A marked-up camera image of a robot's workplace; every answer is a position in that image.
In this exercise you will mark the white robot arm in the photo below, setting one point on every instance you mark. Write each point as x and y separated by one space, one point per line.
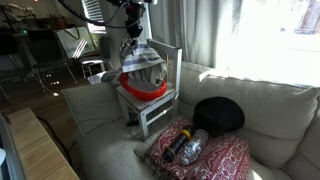
124 3

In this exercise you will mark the clear plastic water bottle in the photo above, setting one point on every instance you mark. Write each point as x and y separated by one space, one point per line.
194 147

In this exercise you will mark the beige throw pillow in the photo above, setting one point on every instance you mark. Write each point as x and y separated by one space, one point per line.
93 105

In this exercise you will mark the striped grey towel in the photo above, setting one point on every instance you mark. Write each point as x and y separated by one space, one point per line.
142 62

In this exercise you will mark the light wooden table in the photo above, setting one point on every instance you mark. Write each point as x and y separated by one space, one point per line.
39 156

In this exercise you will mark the beige sofa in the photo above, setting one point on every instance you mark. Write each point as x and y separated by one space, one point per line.
282 126

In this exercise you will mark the small white wooden chair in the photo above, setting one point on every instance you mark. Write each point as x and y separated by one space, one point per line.
149 110

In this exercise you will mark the orange bowler hat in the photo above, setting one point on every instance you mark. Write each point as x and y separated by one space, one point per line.
140 94

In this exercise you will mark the red patterned blanket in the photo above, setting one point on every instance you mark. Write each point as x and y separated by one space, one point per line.
225 157

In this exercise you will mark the black hat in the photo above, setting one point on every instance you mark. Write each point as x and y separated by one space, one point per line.
217 115

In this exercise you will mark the black folding chair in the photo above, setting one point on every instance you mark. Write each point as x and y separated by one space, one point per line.
44 48

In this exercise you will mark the white paper bag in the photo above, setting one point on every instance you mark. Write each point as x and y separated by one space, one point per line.
76 41

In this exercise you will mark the grey curtain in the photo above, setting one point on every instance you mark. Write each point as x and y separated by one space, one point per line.
201 28

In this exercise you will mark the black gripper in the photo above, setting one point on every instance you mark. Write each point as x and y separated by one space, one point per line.
135 13

